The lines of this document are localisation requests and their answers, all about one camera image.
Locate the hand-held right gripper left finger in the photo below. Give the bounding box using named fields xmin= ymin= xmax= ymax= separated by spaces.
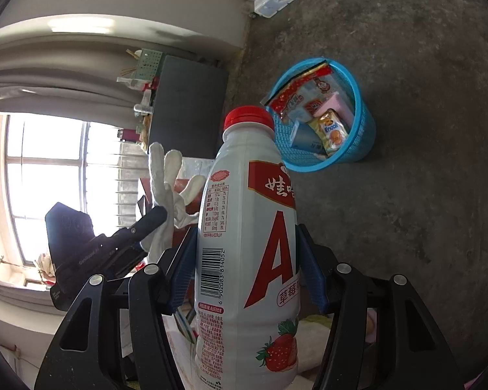
xmin=34 ymin=225 xmax=198 ymax=390

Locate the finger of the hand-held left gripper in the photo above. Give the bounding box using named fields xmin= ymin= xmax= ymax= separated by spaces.
xmin=105 ymin=243 xmax=150 ymax=282
xmin=113 ymin=205 xmax=169 ymax=246

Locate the dark cabinet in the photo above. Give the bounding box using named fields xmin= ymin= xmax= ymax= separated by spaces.
xmin=148 ymin=54 xmax=231 ymax=160

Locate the yellow snack packet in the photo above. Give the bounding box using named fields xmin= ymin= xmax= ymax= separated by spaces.
xmin=308 ymin=108 xmax=349 ymax=158

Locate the metal balcony railing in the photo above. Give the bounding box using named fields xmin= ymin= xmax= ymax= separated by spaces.
xmin=116 ymin=141 xmax=152 ymax=217

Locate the blue plastic basket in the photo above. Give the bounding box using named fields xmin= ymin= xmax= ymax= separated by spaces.
xmin=262 ymin=57 xmax=377 ymax=174

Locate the green plastic basket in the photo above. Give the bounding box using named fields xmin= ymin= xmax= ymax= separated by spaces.
xmin=135 ymin=48 xmax=164 ymax=85

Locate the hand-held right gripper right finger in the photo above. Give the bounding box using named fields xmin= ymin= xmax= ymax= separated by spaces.
xmin=295 ymin=223 xmax=458 ymax=390

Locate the white bottle with red cap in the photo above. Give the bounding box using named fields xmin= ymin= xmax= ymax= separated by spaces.
xmin=194 ymin=106 xmax=302 ymax=390

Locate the red and white clear packet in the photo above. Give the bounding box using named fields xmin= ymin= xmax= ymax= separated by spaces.
xmin=267 ymin=60 xmax=335 ymax=123

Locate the white glove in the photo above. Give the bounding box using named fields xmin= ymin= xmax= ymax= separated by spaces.
xmin=140 ymin=141 xmax=206 ymax=266

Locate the pink knitted cloth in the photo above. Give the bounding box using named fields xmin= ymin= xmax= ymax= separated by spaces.
xmin=314 ymin=92 xmax=354 ymax=122

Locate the beige curtain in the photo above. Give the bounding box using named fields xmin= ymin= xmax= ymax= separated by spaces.
xmin=0 ymin=15 xmax=247 ymax=111

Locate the window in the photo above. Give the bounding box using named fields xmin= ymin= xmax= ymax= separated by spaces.
xmin=3 ymin=113 xmax=149 ymax=263

